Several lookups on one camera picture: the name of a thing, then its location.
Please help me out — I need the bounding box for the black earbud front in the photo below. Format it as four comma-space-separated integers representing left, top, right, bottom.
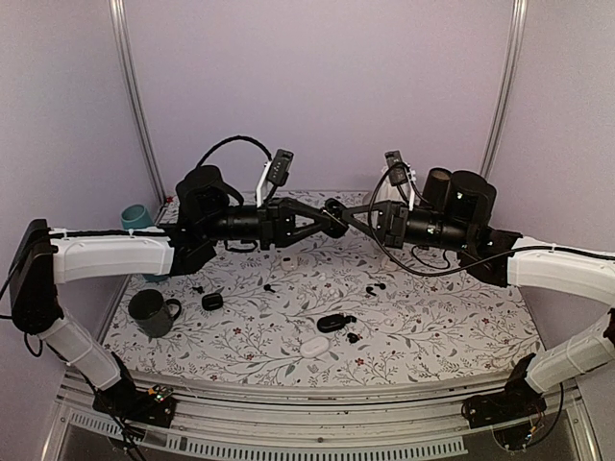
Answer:
347, 332, 361, 344

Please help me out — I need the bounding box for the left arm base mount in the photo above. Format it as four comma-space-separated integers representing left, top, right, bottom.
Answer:
92, 382, 178, 428

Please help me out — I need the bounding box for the dark grey mug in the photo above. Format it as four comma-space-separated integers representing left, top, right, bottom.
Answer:
128, 289, 183, 339

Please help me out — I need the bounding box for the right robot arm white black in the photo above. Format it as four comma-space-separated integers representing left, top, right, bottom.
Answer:
341, 168, 614, 419

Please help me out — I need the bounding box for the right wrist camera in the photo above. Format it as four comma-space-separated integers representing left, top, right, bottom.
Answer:
384, 150, 417, 209

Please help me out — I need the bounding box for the black cylinder tube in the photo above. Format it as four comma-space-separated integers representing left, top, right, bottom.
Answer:
421, 167, 452, 212

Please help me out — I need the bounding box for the small black earbud case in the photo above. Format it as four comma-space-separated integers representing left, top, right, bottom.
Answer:
201, 293, 224, 312

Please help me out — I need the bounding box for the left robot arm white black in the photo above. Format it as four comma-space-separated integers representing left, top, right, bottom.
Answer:
1, 165, 347, 417

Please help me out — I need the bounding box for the floral table mat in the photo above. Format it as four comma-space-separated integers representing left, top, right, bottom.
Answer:
101, 189, 544, 388

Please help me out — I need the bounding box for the black earbud right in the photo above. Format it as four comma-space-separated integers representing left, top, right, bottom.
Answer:
365, 283, 386, 296

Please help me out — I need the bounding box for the left metal corner post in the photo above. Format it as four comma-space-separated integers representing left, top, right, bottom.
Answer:
109, 0, 167, 204

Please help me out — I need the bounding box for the black open oval case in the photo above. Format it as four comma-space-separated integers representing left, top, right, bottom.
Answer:
316, 313, 357, 333

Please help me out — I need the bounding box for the white earbud case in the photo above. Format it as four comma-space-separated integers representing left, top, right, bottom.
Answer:
300, 336, 330, 358

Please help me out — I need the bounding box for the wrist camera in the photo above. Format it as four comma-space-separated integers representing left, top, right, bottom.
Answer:
384, 150, 417, 209
256, 149, 294, 206

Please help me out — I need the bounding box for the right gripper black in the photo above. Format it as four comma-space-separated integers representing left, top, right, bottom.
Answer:
343, 199, 474, 252

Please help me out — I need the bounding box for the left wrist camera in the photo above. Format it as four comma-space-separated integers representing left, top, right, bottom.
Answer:
256, 149, 294, 206

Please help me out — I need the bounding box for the metal corner post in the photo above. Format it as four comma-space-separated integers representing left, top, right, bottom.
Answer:
480, 0, 529, 180
109, 0, 167, 204

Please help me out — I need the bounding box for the teal cup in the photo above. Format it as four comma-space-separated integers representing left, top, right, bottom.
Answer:
120, 204, 168, 283

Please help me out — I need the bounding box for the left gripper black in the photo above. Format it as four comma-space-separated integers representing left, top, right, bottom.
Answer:
202, 198, 332, 251

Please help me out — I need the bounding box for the right metal corner post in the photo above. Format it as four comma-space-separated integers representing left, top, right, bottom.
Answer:
480, 0, 529, 180

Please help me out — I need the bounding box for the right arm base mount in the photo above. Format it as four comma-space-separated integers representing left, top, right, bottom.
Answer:
461, 353, 547, 428

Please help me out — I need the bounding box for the white ribbed vase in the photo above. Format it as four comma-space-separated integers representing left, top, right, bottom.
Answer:
375, 169, 416, 210

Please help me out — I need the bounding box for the black round earbud case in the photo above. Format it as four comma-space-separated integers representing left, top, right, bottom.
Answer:
323, 198, 349, 238

